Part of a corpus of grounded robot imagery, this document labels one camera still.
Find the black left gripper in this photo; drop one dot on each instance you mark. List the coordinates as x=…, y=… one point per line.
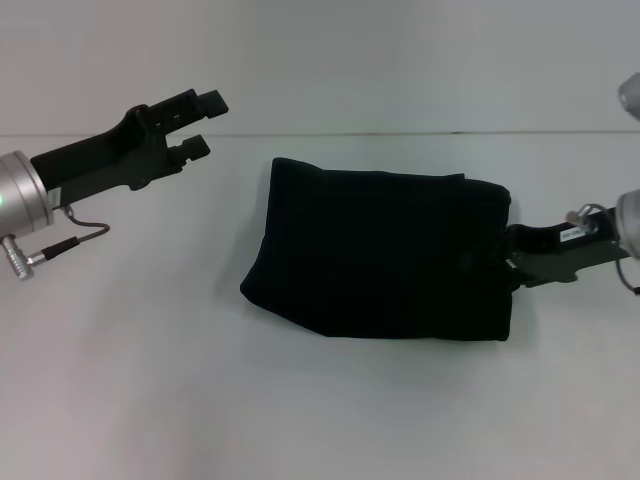
x=105, y=155

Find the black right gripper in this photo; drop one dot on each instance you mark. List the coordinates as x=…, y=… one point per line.
x=560, y=250

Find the black shirt with FREE print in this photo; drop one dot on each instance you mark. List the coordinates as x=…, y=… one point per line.
x=375, y=250

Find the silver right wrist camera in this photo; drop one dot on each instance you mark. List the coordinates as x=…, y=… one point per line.
x=631, y=97

